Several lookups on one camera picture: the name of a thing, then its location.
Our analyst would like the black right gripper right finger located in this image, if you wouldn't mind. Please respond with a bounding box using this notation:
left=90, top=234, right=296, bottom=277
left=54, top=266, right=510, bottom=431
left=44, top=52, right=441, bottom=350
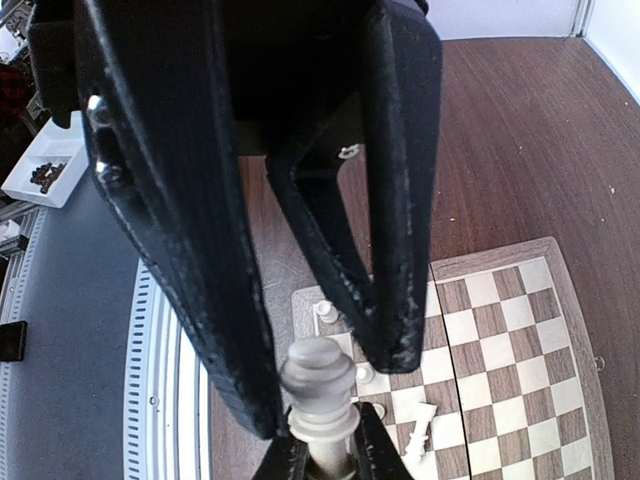
left=352, top=402, right=412, bottom=480

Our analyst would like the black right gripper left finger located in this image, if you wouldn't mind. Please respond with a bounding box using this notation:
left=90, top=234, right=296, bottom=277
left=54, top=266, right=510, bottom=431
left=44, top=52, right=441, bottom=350
left=252, top=437, right=309, bottom=480

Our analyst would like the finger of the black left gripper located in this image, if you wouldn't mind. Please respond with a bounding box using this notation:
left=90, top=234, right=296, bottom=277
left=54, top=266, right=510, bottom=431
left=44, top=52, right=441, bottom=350
left=266, top=9, right=443, bottom=373
left=74, top=0, right=286, bottom=441

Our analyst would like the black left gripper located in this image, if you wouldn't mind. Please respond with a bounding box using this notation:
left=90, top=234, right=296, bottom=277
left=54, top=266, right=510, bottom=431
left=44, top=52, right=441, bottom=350
left=27, top=0, right=431, bottom=156

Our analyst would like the white king piece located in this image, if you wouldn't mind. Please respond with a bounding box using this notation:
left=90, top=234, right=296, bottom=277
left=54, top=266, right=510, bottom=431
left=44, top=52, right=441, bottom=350
left=405, top=402, right=437, bottom=463

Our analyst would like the white rook corner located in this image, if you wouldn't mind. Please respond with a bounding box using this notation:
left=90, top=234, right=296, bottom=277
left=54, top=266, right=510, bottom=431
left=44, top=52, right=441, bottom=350
left=316, top=300, right=339, bottom=324

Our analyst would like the edge white pawn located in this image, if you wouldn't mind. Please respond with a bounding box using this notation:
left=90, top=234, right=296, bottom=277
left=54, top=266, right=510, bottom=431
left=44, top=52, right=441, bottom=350
left=356, top=363, right=376, bottom=385

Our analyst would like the white queen piece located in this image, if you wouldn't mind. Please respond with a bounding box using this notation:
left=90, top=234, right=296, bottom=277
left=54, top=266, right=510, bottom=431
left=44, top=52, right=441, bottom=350
left=280, top=337, right=360, bottom=479

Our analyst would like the wooden chess board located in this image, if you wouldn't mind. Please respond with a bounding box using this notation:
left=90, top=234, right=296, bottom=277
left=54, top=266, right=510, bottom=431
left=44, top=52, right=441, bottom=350
left=291, top=237, right=614, bottom=479

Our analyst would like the white parts tray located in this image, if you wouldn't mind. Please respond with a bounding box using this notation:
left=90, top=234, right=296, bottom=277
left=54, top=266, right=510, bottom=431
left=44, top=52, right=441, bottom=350
left=1, top=111, right=89, bottom=208

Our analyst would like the person in red shirt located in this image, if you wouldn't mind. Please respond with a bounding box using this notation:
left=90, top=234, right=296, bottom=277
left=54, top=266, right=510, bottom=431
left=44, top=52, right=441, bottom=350
left=1, top=63, right=33, bottom=127

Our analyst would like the black phone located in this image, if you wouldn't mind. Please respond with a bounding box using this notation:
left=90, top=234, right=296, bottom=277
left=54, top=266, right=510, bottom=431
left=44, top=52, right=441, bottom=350
left=0, top=321, right=28, bottom=362

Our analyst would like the right aluminium corner post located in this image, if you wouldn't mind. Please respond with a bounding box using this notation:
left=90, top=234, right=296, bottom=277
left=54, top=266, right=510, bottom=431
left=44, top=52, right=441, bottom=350
left=569, top=0, right=595, bottom=37

